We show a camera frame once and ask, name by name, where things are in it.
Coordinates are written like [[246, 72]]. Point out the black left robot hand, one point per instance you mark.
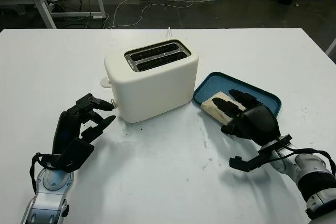
[[64, 132]]

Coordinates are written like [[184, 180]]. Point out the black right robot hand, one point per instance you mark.
[[260, 121]]

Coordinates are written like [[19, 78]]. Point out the slice of bread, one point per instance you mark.
[[212, 107]]

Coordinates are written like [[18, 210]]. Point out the white toaster lever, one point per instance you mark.
[[105, 83]]

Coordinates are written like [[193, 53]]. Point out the cream white toaster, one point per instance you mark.
[[155, 90]]

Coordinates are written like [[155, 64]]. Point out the blue plastic tray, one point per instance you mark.
[[231, 81]]

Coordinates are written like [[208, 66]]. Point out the small toaster dial knob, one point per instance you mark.
[[114, 101]]

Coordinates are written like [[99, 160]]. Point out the white table leg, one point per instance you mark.
[[333, 47]]

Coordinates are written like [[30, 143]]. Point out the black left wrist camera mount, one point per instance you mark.
[[76, 154]]

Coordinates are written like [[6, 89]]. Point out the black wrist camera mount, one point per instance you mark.
[[260, 157], [76, 154]]

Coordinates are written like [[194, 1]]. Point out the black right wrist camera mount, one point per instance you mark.
[[260, 157]]

